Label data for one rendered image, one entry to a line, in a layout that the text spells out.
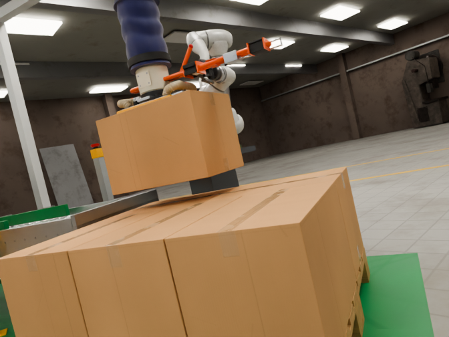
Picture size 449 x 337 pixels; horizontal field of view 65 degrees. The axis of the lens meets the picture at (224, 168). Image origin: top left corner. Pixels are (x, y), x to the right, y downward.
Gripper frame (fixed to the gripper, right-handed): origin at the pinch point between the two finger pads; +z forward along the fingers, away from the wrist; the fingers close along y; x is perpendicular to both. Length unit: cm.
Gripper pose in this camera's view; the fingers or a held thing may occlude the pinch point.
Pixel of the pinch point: (196, 69)
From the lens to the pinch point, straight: 184.2
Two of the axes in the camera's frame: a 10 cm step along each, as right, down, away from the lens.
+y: 2.2, 9.7, 0.4
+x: -8.8, 1.8, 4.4
